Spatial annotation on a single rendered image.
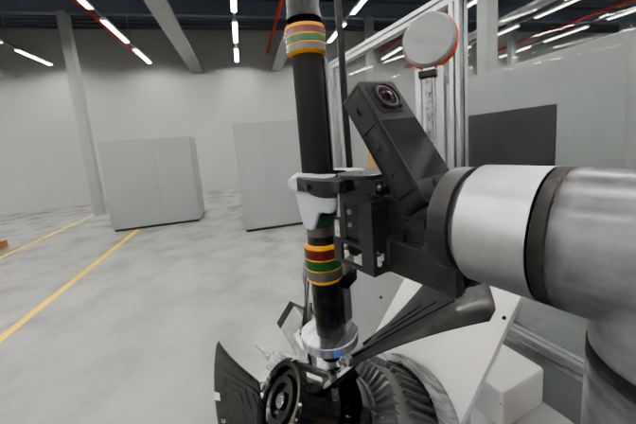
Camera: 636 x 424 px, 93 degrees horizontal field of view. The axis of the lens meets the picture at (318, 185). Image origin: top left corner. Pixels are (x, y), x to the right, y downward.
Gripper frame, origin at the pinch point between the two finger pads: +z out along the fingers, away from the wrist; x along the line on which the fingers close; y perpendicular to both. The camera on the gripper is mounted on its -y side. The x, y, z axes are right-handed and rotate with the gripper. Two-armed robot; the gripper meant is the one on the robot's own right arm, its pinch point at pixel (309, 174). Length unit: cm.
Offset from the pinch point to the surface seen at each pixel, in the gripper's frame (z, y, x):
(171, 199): 709, 101, 80
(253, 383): 21.6, 41.5, -3.1
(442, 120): 24, -7, 64
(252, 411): 23, 48, -4
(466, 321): -13.7, 16.7, 9.9
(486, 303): -14.8, 15.0, 12.1
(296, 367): 7.7, 30.6, -0.4
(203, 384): 176, 158, 10
